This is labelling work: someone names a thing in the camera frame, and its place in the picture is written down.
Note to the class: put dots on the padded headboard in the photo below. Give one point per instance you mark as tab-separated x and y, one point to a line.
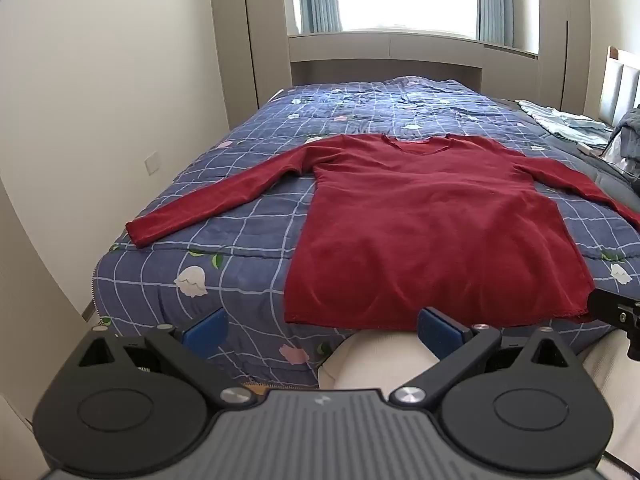
622	85

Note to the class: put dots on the light blue cloth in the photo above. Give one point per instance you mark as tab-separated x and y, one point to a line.
565	122

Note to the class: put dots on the beige window bench cabinet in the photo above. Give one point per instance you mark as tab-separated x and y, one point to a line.
390	55

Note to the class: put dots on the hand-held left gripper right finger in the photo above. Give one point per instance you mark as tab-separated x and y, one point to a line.
440	337

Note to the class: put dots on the cream mattress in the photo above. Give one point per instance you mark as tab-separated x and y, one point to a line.
370	360

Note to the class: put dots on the blue checked floral quilt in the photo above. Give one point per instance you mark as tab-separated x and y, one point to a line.
240	170

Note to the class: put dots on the tall beige wardrobe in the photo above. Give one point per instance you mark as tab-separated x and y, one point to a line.
562	35
250	35

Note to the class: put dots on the red long-sleeve shirt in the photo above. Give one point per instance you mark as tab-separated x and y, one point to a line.
425	235

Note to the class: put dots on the grey clothes pile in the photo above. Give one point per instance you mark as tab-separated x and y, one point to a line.
627	140

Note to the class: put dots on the white wall socket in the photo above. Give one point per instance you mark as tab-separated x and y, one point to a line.
152	162

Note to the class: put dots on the small white object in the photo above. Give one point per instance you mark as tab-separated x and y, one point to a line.
583	149

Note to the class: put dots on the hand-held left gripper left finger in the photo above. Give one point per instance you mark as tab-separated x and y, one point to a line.
207	332

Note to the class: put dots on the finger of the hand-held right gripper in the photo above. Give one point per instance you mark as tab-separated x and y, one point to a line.
617	310

